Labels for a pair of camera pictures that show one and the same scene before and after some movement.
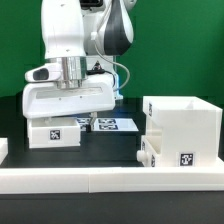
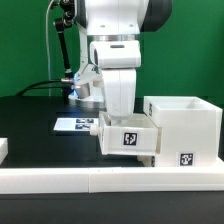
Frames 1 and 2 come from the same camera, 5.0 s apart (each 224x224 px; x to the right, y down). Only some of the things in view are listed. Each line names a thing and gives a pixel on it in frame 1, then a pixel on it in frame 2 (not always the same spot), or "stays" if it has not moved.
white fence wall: x=14 y=180 stays
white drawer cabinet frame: x=190 y=129 stays
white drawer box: x=54 y=132 to x=136 y=136
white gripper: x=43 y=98 to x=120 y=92
